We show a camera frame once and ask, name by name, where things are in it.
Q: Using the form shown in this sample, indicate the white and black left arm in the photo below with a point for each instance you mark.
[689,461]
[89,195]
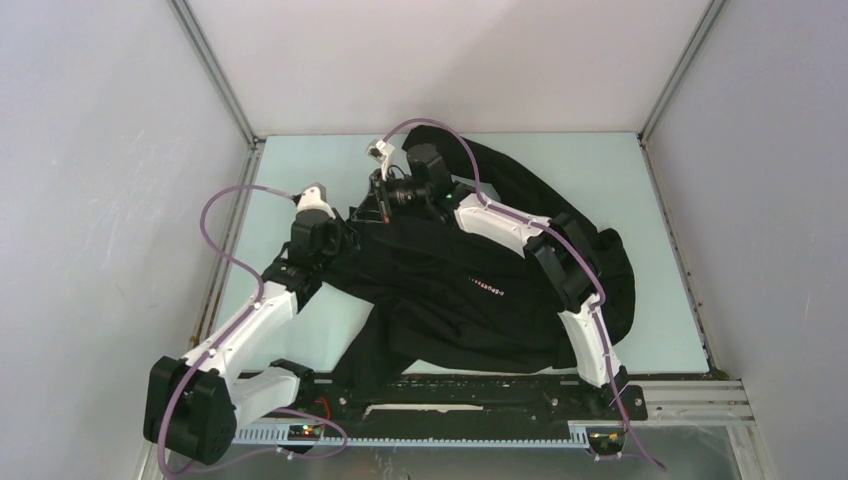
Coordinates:
[225,358]

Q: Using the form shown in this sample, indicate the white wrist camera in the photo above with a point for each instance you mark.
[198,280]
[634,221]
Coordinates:
[314,197]
[383,152]

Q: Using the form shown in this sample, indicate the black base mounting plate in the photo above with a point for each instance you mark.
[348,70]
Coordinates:
[433,407]

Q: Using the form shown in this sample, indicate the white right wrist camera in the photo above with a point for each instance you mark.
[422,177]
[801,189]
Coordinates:
[383,152]

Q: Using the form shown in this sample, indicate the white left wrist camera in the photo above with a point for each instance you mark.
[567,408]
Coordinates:
[314,197]

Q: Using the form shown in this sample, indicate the aluminium frame rail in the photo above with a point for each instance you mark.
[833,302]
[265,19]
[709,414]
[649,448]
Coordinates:
[671,402]

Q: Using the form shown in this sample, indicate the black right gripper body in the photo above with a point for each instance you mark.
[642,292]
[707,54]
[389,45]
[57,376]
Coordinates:
[407,193]

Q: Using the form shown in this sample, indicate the black jacket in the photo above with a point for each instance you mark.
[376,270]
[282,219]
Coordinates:
[460,301]

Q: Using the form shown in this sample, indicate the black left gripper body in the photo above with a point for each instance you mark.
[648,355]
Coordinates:
[335,238]

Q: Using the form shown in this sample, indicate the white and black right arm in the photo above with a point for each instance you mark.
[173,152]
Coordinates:
[560,260]

